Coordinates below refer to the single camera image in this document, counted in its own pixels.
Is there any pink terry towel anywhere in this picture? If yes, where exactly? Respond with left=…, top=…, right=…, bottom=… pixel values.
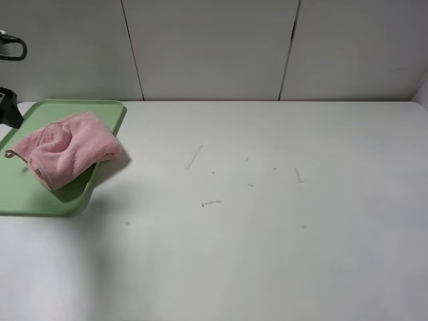
left=5, top=112, right=122, bottom=191

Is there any green plastic tray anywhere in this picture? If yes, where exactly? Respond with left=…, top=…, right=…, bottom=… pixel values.
left=1, top=100, right=126, bottom=217

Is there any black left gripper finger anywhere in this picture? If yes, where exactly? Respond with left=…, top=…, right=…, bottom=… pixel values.
left=0, top=87, right=24, bottom=128

